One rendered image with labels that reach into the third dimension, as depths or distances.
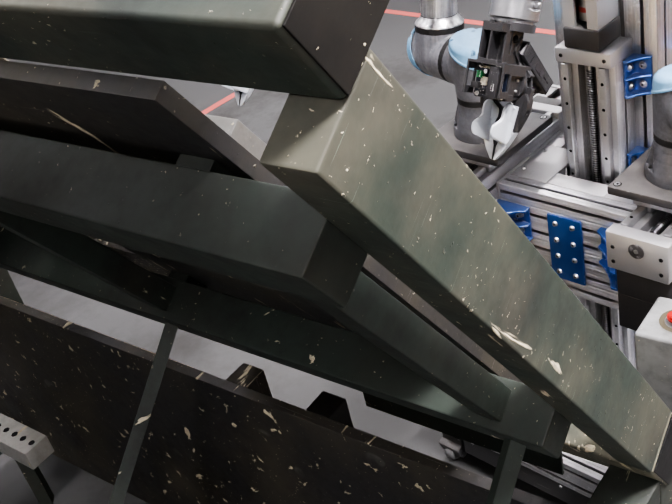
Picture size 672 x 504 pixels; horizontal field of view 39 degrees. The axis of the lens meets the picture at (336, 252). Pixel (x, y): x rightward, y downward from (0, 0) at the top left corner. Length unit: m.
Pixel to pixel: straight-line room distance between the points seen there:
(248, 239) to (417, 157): 0.17
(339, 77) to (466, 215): 0.25
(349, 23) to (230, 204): 0.25
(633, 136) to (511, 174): 0.29
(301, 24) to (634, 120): 1.61
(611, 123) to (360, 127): 1.46
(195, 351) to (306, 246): 2.75
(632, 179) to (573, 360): 0.87
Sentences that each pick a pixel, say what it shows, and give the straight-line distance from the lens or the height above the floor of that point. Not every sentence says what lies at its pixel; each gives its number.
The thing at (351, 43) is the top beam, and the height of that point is 1.84.
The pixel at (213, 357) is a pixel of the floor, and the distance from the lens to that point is 3.50.
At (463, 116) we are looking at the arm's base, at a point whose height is 1.10.
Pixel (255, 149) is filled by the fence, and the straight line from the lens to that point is 1.03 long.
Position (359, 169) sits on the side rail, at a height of 1.75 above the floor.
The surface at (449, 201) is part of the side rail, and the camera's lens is 0.87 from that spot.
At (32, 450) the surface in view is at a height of 1.02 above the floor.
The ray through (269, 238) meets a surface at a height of 1.66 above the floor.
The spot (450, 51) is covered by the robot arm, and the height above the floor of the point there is 1.25.
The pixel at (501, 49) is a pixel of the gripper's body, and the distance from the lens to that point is 1.49.
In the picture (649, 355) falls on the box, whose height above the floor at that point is 0.89.
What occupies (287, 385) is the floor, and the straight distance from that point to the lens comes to 3.28.
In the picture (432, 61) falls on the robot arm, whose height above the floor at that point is 1.21.
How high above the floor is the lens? 2.10
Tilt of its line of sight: 33 degrees down
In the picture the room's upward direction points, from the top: 14 degrees counter-clockwise
